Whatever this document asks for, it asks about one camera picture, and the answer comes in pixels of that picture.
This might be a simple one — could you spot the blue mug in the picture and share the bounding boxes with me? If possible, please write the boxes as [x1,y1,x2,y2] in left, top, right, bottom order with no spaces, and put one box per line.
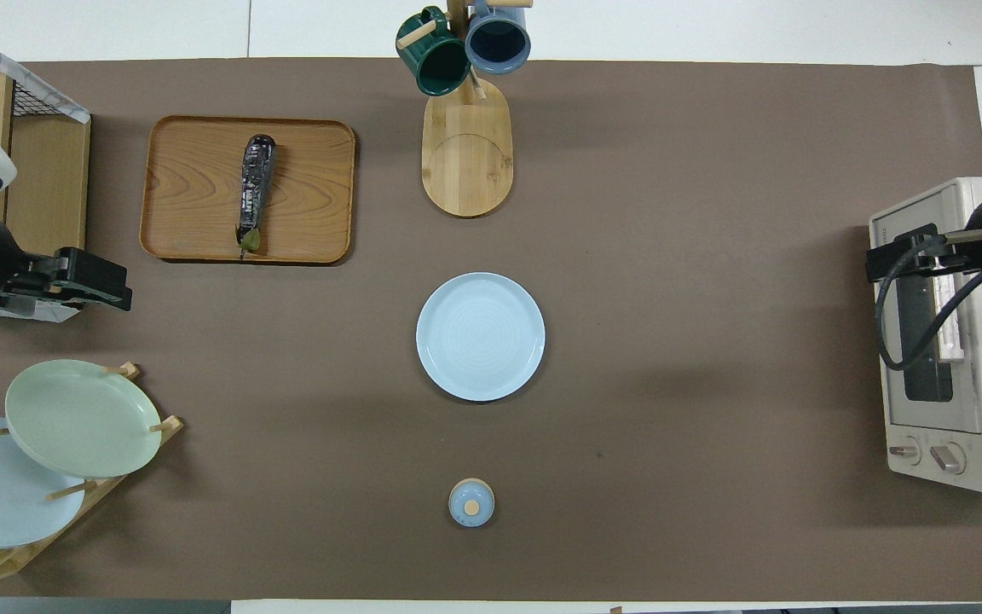
[465,0,533,75]

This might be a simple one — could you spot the wooden serving tray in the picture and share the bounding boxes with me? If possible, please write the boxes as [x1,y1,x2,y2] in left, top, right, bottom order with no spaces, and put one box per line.
[140,115,357,265]

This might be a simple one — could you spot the wooden mug tree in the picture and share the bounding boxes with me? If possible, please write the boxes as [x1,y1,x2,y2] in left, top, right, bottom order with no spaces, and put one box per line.
[397,0,534,218]

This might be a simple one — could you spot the small blue white bell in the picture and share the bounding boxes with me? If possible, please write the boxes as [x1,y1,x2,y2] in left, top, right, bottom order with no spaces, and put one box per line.
[448,478,496,529]

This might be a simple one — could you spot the brown table mat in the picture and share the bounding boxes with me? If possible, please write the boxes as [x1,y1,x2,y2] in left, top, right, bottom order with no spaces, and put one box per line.
[0,58,982,602]

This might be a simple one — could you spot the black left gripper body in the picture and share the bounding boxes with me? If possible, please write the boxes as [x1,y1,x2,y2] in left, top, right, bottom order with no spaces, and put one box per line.
[0,247,117,310]

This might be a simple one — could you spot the wooden plate rack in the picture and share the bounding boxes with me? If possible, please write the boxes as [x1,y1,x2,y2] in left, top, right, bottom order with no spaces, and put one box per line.
[0,362,183,582]

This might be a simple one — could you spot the black wire basket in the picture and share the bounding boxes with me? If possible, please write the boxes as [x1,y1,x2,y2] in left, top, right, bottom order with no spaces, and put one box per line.
[0,38,87,120]

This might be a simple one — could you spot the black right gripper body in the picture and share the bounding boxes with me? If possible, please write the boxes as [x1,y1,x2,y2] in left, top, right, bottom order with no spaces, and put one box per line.
[900,223,973,275]

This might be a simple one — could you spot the oven glass door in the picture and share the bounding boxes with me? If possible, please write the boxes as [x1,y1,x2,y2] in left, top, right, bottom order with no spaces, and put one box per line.
[873,223,982,432]

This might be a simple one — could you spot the wooden shelf box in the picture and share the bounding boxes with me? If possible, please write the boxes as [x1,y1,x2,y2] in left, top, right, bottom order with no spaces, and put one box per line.
[0,64,91,257]

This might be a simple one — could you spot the dark purple eggplant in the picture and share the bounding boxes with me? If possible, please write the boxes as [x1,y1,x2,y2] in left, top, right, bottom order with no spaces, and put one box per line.
[235,134,277,259]

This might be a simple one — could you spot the pale green plate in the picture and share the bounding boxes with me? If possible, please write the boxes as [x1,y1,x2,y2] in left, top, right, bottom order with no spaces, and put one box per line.
[5,359,163,479]

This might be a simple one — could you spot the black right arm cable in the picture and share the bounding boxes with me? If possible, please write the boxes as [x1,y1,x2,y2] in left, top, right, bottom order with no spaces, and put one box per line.
[875,239,982,372]

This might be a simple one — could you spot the dark green mug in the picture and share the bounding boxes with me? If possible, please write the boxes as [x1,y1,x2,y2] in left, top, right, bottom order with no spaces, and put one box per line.
[396,7,472,97]

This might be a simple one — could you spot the small light blue plate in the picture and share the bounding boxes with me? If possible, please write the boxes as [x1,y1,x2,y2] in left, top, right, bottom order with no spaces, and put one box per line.
[416,272,546,403]

